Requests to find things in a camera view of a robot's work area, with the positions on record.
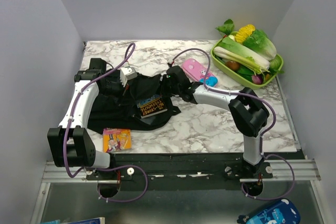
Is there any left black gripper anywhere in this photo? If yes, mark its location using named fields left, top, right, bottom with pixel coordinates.
left=99, top=76, right=137, bottom=105

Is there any black student backpack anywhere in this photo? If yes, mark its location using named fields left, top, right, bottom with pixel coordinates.
left=88, top=73, right=181, bottom=134

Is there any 169-storey treehouse book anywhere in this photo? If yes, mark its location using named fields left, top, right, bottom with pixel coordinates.
left=136, top=94, right=167, bottom=119

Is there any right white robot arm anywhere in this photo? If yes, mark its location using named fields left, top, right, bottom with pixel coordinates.
left=160, top=66, right=269, bottom=178

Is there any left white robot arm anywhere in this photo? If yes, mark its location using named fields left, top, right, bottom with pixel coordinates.
left=47, top=58, right=117, bottom=179

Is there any pink pencil case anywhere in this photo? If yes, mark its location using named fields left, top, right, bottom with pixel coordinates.
left=182, top=58, right=218, bottom=87

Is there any Roald Dahl book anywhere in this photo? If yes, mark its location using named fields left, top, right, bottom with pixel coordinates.
left=103, top=128, right=132, bottom=153

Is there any napa cabbage toy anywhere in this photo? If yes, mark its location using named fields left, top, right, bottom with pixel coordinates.
left=213, top=37, right=270, bottom=73

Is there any green vegetable tray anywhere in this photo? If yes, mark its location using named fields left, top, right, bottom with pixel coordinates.
left=211, top=40, right=284, bottom=90

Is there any green leaf sprig toy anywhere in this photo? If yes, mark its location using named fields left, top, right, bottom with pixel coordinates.
left=216, top=19, right=235, bottom=36

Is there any yellow corn toy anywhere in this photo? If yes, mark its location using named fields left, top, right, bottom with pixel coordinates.
left=235, top=24, right=256, bottom=44

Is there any green lettuce toy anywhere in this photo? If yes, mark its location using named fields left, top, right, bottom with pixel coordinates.
left=243, top=29, right=277, bottom=61

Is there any blue pencil case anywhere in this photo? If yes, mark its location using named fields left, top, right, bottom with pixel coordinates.
left=237, top=198, right=301, bottom=224

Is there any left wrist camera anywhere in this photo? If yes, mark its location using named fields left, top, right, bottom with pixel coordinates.
left=120, top=67, right=138, bottom=87

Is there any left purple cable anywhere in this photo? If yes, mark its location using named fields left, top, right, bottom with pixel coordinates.
left=62, top=42, right=149, bottom=204

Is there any purple cable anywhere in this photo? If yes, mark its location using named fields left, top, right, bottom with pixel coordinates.
left=62, top=42, right=149, bottom=204
left=167, top=48, right=296, bottom=201

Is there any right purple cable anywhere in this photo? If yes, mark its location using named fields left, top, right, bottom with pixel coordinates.
left=167, top=48, right=296, bottom=201

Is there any black mounting base rail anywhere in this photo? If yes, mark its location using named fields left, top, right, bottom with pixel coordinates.
left=54, top=152, right=279, bottom=192

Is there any aluminium extrusion rail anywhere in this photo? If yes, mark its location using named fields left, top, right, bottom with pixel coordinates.
left=42, top=159, right=321, bottom=184

